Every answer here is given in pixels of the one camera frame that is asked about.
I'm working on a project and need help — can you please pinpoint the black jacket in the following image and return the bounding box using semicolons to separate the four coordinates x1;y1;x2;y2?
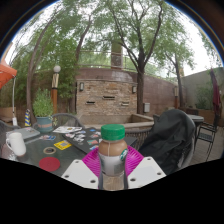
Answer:
138;109;197;176

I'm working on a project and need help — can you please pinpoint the blue yellow striped cone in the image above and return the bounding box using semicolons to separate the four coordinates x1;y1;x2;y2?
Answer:
23;108;33;128

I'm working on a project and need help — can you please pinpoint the black laptop with stickers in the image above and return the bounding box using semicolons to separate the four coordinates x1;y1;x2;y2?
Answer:
61;127;138;155

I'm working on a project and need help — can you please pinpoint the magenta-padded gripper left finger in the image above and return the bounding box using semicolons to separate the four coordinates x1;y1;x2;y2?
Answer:
61;146;103;191

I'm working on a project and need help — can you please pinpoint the grey laptop with stickers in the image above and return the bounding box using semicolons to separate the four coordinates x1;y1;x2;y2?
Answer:
5;126;41;144

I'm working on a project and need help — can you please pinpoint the green-capped brown drink bottle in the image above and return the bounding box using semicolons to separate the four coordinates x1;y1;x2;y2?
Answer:
97;123;129;191

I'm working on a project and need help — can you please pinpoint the black metal chair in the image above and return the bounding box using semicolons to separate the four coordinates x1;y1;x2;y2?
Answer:
194;114;222;162

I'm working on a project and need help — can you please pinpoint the white ceramic mug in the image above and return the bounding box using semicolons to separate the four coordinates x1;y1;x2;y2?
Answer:
5;132;27;158

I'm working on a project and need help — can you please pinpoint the white printed paper sheet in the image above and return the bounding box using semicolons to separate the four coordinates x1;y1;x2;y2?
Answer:
53;125;83;134

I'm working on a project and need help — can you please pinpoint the flat round red coaster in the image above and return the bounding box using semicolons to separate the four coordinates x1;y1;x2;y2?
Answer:
38;156;62;173

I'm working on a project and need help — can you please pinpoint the green plant in teal pot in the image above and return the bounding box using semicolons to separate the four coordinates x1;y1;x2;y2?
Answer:
32;88;54;134

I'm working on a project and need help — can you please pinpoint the closed maroon umbrella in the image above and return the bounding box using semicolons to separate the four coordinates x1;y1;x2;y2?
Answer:
209;68;223;118

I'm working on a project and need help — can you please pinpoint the orange canopy with white pole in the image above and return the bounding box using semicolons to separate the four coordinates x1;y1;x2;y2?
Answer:
0;59;18;127

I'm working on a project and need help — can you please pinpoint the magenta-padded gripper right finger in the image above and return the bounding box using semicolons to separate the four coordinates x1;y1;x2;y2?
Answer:
123;145;167;190

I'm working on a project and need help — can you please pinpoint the yellow card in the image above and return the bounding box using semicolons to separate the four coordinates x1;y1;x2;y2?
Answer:
53;139;72;151

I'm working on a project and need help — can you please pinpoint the globe lamp post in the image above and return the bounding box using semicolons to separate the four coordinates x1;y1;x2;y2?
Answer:
50;64;62;114

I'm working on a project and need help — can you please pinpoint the grey wicker chair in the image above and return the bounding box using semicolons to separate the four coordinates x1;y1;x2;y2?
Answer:
124;127;154;151
32;112;86;132
0;119;21;135

